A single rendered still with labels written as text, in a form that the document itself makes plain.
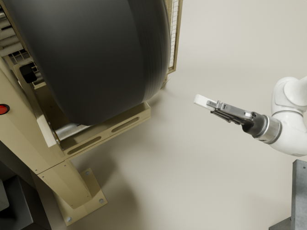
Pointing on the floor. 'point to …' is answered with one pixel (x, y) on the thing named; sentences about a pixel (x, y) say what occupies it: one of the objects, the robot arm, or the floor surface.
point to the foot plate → (78, 213)
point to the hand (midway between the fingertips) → (205, 102)
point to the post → (35, 143)
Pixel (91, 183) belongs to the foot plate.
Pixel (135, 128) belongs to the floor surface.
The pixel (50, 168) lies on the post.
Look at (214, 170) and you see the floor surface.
